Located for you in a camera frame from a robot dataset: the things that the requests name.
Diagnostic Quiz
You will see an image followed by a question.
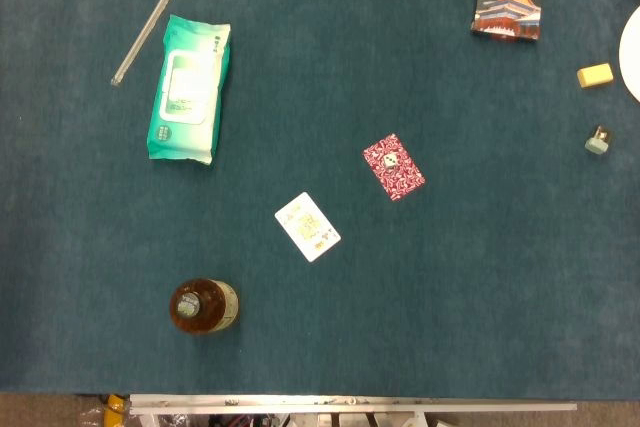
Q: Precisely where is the yellow eraser block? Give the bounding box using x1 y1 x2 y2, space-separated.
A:
576 62 615 90

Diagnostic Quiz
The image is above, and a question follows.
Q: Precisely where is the teal felt table cloth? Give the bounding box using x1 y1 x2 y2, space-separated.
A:
0 0 640 396

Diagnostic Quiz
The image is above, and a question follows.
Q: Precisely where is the clear plastic tube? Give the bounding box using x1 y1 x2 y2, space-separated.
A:
110 0 183 88

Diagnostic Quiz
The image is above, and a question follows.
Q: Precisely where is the red patterned playing card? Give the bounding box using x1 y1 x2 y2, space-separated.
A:
362 133 427 203

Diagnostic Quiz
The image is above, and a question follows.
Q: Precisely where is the white round plate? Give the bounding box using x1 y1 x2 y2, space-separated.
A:
618 10 640 102

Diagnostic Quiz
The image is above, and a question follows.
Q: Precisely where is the green wet wipes pack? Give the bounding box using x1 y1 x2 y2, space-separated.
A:
146 14 233 166

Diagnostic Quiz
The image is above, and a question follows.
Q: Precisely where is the king of clubs card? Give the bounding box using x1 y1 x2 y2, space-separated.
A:
274 191 343 264

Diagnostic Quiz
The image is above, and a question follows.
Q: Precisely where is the silver metal frame rail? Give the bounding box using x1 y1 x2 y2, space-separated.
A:
128 394 579 417

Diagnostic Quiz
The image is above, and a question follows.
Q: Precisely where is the brown tea bottle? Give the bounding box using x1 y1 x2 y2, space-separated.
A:
168 277 240 337

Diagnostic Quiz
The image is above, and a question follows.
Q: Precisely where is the yellow object under table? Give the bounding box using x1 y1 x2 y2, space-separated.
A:
101 394 129 427

